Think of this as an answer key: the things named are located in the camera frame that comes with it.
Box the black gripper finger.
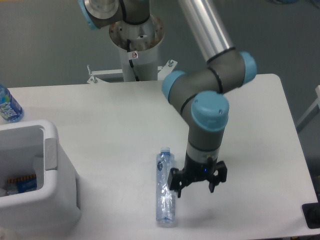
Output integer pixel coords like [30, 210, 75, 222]
[168, 168, 190, 198]
[206, 161, 228, 193]

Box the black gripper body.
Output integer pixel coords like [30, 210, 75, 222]
[184, 154, 217, 184]

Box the white plastic wrapper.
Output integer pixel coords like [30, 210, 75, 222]
[32, 156, 45, 181]

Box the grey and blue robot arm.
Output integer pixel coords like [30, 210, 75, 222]
[79, 0, 257, 195]

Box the white trash can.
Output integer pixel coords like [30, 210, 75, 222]
[0, 120, 81, 231]

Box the empty clear plastic bottle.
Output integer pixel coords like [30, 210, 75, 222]
[155, 147, 176, 227]

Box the black object at table edge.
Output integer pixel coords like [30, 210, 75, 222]
[302, 202, 320, 229]

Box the blue snack wrapper in bin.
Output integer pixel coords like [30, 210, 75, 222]
[6, 174, 37, 196]

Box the blue labelled water bottle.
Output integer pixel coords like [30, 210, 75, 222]
[0, 84, 24, 123]

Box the white pedestal base frame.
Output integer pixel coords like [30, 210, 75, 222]
[87, 59, 178, 84]

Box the white frame at right edge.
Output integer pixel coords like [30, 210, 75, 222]
[295, 85, 320, 134]

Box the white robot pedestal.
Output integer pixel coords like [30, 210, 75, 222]
[109, 14, 165, 82]

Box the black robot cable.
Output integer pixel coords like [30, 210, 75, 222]
[126, 38, 140, 82]

